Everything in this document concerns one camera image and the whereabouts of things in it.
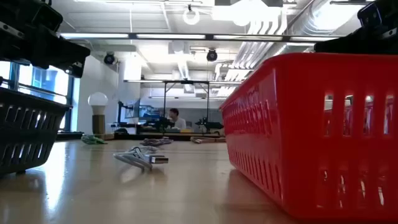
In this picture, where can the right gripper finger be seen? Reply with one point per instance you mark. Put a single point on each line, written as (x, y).
(357, 43)

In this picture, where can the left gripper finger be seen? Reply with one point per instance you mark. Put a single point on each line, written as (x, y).
(46, 53)
(74, 70)

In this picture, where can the black round ceiling fixture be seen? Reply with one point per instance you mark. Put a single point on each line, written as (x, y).
(211, 55)
(109, 58)

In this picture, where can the white bulb lamp brass base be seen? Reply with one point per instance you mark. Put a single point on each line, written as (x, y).
(98, 102)

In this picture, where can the black plastic basket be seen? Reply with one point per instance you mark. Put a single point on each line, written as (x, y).
(28, 124)

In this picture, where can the red plastic basket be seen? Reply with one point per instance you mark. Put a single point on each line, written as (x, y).
(295, 124)

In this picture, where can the person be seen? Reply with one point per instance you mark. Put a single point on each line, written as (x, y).
(178, 123)

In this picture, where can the black overhead light bar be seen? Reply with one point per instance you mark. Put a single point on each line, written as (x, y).
(211, 37)

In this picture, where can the black background rig frame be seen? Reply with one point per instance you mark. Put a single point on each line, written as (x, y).
(186, 82)

